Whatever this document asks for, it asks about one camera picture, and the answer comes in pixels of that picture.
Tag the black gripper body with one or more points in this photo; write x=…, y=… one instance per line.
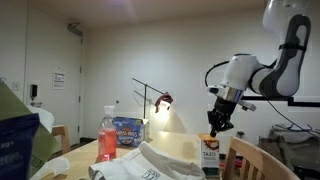
x=219, y=117

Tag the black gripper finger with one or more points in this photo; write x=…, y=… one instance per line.
x=213, y=132

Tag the white orange Tazo tea box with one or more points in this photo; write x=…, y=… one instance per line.
x=209, y=155

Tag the beige cardboard box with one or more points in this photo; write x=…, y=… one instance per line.
x=146, y=128

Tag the white paper bag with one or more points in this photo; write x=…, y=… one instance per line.
x=145, y=163

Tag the blue snack box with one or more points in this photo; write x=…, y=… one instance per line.
x=129, y=131

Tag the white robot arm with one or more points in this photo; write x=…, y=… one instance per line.
x=279, y=80

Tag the green bag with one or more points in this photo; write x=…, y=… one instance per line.
x=43, y=142

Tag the desk lamp with red shade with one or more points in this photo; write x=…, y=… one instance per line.
x=164, y=100

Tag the wooden chair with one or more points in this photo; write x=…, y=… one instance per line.
x=62, y=132
x=257, y=164

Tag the pink liquid spray bottle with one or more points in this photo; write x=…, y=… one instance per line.
x=107, y=138

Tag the wooden chair far left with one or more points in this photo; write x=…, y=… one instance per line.
x=62, y=132

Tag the white door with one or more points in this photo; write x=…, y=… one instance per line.
x=53, y=64

